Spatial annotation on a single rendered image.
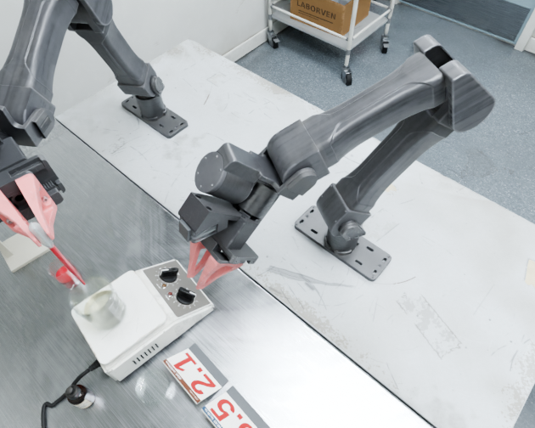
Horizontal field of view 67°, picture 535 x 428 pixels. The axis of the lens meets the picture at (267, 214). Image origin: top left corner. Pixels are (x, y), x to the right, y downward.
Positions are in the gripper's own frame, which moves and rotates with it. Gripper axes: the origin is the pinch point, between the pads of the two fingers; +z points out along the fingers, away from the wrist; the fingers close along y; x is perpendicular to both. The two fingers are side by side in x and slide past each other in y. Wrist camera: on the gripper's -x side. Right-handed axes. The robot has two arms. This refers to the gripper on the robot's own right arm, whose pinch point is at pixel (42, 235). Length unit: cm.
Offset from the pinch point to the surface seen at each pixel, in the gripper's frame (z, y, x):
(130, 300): 0.2, 3.7, 23.4
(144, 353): 7.6, 0.8, 27.9
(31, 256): -26.0, -7.2, 31.3
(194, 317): 7.5, 10.7, 28.4
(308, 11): -139, 180, 92
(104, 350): 5.0, -3.5, 23.5
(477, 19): -81, 286, 113
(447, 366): 41, 39, 32
